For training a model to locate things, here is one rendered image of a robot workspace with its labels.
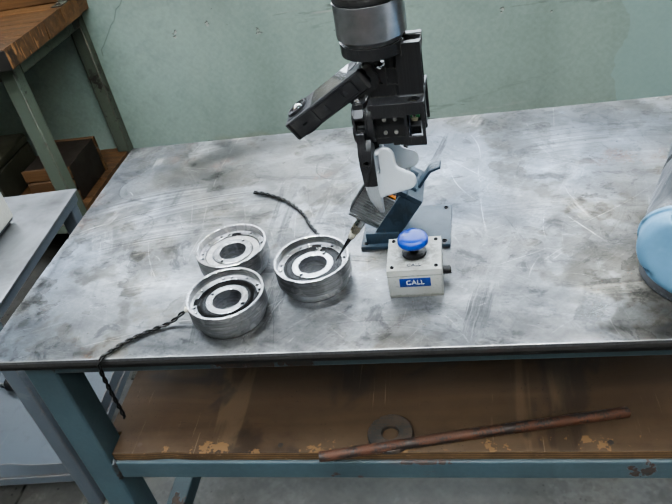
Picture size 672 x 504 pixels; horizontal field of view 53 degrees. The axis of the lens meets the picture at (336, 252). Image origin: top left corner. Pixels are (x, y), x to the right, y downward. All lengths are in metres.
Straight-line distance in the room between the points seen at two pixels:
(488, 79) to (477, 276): 1.67
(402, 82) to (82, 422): 0.70
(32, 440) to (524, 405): 1.17
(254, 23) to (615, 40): 1.24
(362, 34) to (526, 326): 0.39
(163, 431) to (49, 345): 0.26
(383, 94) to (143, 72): 2.01
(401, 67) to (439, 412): 0.55
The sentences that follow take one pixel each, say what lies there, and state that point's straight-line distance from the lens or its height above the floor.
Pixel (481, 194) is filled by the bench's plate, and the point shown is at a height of 0.80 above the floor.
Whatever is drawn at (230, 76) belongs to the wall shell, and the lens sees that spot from 2.60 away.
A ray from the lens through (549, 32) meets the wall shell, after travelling 2.48.
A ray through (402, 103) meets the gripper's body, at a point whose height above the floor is 1.07.
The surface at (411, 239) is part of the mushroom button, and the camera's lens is 0.85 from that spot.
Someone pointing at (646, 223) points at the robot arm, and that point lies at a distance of 0.68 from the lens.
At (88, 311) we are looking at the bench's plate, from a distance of 1.03.
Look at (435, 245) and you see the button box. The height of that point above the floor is 0.85.
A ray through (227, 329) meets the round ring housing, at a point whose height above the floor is 0.82.
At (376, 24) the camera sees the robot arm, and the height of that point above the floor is 1.16.
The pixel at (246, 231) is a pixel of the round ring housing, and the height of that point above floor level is 0.83.
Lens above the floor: 1.38
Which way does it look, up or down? 36 degrees down
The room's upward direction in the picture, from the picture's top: 12 degrees counter-clockwise
